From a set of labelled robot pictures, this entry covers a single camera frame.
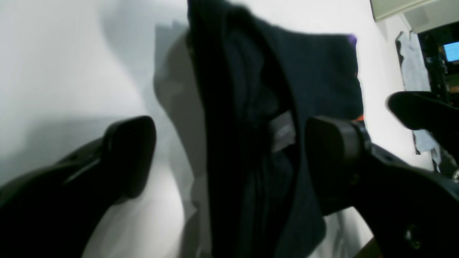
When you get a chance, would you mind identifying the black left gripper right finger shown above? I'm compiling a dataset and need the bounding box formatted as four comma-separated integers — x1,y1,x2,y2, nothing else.
305,116,459,258

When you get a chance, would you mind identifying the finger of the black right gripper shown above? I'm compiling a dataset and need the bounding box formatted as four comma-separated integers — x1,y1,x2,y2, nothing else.
387,91,459,158

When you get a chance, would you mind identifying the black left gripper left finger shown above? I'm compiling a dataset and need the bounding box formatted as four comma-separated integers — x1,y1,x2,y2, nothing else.
0,116,156,258

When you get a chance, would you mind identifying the black T-shirt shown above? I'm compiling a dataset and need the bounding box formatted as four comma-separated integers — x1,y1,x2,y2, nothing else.
188,0,363,258

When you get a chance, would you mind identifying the grey cloth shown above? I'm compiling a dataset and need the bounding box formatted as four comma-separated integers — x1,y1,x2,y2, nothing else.
395,31,441,172

